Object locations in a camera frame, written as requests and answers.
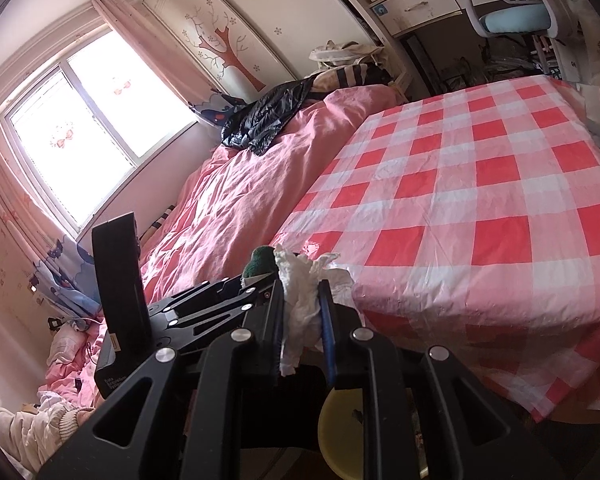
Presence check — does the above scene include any grey blue office chair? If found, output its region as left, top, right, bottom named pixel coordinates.
left=435, top=0, right=586, bottom=81

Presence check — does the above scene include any person's left forearm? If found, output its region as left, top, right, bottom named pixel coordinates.
left=0, top=395, right=96, bottom=480

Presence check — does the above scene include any pink duvet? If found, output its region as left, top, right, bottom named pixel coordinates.
left=37, top=85, right=416, bottom=411

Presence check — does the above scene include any pink curtain blue print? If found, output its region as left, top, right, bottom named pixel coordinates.
left=0, top=110, right=101, bottom=318
left=92, top=0, right=246, bottom=128

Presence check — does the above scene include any large white tissue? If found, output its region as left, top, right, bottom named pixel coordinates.
left=272, top=244, right=353, bottom=378

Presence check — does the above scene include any striped pillow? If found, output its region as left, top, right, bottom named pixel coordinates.
left=139, top=202, right=178, bottom=246

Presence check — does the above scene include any black shiny jacket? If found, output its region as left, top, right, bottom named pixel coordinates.
left=220, top=79, right=313, bottom=156

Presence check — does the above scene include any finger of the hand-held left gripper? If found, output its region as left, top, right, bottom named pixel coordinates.
left=147, top=275, right=253, bottom=319
left=152, top=280, right=281, bottom=354

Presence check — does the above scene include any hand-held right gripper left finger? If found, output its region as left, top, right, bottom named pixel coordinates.
left=37, top=280, right=286, bottom=480

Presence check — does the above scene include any window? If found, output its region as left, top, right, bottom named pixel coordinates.
left=0, top=27, right=201, bottom=233

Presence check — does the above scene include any beige dark striped cloth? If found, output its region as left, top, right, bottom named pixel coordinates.
left=305, top=62, right=381, bottom=91

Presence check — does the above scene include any cream canvas bag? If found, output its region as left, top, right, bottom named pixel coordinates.
left=309, top=40, right=383, bottom=68

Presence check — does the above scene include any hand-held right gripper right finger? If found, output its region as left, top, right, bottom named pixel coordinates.
left=319, top=279, right=568, bottom=480

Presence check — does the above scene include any yellow round bin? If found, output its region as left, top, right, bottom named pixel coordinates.
left=317, top=385, right=368, bottom=480

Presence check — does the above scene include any white wardrobe tree decor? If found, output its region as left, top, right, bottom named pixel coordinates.
left=142, top=0, right=381, bottom=103

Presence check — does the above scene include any pile of plastic-wrapped bundles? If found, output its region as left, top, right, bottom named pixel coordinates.
left=455, top=50, right=551, bottom=91

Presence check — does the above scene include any white desk with drawers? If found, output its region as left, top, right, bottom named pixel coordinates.
left=367, top=0, right=481, bottom=36

